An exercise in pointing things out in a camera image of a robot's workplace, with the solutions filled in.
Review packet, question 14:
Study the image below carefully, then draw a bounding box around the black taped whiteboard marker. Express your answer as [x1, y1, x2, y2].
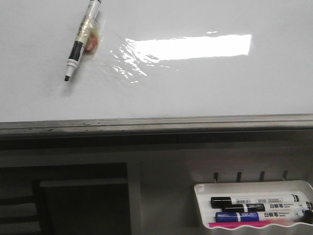
[65, 0, 102, 81]

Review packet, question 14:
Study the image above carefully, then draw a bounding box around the white whiteboard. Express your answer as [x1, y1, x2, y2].
[0, 0, 313, 122]

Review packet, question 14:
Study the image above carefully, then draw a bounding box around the metal hook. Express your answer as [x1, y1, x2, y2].
[259, 171, 265, 182]
[282, 170, 288, 181]
[236, 171, 242, 183]
[213, 172, 219, 184]

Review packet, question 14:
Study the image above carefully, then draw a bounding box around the white plastic marker tray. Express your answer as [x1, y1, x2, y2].
[194, 180, 313, 235]

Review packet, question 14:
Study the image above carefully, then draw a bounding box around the black capped marker top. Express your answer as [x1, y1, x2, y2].
[210, 193, 302, 209]

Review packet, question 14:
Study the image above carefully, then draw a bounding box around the black capped marker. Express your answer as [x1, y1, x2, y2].
[210, 193, 302, 209]
[222, 201, 313, 212]

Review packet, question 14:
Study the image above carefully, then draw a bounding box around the dark cabinet box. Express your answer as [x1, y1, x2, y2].
[32, 178, 132, 235]

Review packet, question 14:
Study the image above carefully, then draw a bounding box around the grey aluminium marker ledge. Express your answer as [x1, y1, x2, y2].
[0, 114, 313, 140]

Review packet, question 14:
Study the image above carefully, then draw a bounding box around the black capped marker middle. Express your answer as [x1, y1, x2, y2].
[222, 201, 313, 212]

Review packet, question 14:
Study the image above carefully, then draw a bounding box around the blue capped marker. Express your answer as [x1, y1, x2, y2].
[215, 210, 307, 222]

